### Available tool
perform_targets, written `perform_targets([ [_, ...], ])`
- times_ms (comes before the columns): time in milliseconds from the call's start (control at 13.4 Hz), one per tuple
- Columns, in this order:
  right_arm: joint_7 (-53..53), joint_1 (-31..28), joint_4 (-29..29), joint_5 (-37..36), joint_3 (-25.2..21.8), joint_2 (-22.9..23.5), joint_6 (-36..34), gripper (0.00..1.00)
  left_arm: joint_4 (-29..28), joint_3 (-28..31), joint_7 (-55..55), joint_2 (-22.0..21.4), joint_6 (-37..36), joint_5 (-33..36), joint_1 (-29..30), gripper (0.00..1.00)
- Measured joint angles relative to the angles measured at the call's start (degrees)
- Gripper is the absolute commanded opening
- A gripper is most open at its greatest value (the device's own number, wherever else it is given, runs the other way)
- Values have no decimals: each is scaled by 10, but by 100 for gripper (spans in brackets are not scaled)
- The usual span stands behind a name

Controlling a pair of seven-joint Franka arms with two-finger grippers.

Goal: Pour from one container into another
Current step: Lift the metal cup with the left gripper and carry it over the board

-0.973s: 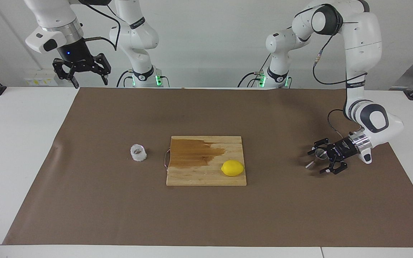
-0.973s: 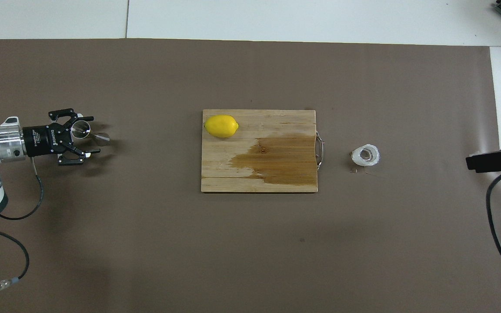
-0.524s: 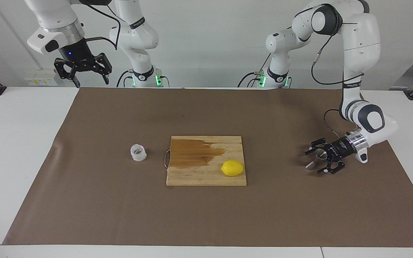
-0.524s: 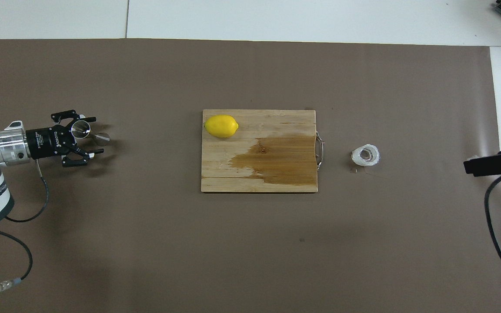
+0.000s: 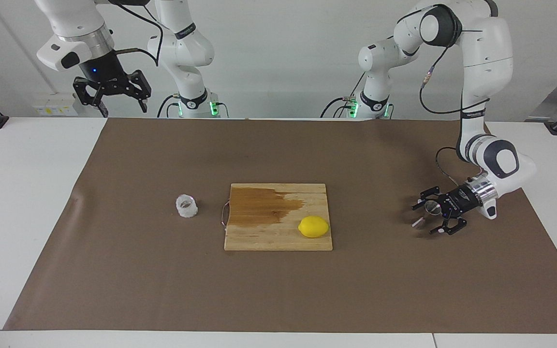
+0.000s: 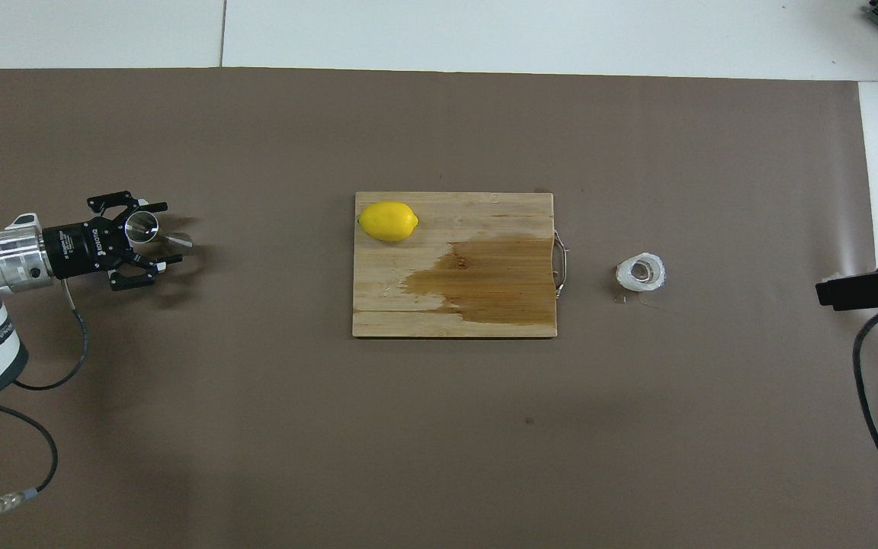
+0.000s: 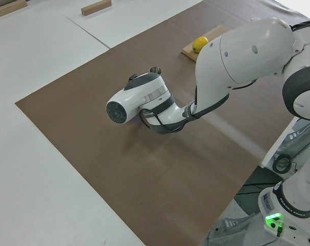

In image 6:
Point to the wooden cutting board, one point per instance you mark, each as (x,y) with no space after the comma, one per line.
(408,313)

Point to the small clear textured glass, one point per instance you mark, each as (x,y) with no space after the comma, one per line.
(626,274)

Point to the yellow lemon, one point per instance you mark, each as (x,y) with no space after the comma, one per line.
(388,221)

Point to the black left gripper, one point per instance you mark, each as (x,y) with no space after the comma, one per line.
(81,248)

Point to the steel double jigger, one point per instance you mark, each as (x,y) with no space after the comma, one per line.
(142,226)

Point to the brown paper table mat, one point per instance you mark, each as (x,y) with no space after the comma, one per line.
(408,457)

